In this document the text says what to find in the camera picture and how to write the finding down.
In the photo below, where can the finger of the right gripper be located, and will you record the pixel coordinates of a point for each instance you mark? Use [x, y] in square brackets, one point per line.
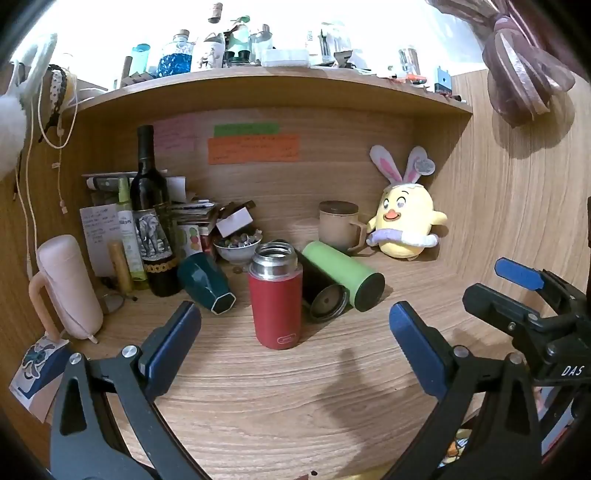
[540, 281]
[503, 313]

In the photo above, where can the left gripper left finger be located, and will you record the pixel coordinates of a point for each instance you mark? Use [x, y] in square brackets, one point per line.
[86, 442]

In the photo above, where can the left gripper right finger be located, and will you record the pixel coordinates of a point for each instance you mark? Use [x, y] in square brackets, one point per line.
[485, 424]

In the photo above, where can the red thermos cup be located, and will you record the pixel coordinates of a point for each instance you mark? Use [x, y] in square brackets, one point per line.
[276, 294]

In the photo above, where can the teal hexagonal cup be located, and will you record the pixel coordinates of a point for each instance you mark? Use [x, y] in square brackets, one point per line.
[205, 283]

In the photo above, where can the teal cup on shelf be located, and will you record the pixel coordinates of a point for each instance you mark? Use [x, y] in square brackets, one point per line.
[139, 54]

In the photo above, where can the blue white tissue box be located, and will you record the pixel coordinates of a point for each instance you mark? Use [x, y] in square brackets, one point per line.
[38, 377]

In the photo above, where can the eyeglasses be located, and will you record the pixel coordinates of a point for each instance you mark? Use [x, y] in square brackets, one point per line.
[111, 301]

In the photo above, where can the pink mug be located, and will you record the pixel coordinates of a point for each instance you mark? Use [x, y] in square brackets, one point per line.
[63, 274]

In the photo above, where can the yellow chick bunny plush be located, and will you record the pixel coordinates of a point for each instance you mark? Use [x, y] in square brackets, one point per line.
[402, 226]

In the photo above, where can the green thermos bottle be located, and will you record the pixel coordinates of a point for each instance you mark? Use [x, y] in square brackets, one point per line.
[364, 284]

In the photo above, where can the yellow wooden stick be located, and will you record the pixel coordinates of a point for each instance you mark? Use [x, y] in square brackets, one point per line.
[118, 260]

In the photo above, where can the black thermos bottle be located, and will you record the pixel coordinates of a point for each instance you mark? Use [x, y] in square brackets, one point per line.
[323, 298]

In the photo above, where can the beige lidded mug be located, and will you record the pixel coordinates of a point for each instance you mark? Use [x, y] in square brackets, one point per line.
[340, 226]

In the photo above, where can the green white tube bottle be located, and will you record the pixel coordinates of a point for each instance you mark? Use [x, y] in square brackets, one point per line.
[128, 232]

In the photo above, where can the white handwritten note paper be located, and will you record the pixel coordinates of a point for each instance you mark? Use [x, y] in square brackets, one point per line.
[100, 226]

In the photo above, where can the colourful dotted white can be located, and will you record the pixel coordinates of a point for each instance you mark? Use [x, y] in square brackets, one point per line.
[187, 240]

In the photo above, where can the dark wine bottle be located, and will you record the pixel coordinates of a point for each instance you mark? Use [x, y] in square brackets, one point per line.
[149, 201]

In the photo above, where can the blue pencil sharpener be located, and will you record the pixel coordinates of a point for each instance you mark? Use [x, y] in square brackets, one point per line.
[443, 84]

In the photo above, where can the white bowl with trinkets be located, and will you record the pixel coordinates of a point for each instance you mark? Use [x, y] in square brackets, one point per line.
[239, 249]

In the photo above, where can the stack of books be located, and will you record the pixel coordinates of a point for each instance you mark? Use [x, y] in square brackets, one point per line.
[201, 215]

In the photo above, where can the small white box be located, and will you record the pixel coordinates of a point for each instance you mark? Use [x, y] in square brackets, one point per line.
[234, 222]

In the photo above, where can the brown tied curtain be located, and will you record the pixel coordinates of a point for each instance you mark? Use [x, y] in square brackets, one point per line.
[528, 59]

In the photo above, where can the orange sticky note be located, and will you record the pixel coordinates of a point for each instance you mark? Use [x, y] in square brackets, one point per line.
[253, 149]

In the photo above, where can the pink sticky note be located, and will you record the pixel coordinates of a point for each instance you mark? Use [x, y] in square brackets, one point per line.
[175, 135]

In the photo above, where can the white fluffy pompom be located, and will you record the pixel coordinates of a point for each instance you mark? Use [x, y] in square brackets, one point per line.
[13, 102]

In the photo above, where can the green sticky note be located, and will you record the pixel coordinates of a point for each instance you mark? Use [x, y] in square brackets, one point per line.
[246, 129]

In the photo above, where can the white plastic tray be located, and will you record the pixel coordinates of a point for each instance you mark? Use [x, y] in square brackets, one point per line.
[272, 58]

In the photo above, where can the wooden shelf board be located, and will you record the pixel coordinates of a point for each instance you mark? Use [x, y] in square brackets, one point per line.
[258, 87]

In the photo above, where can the blue liquid glass bottle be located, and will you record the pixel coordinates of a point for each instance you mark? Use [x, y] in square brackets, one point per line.
[176, 57]

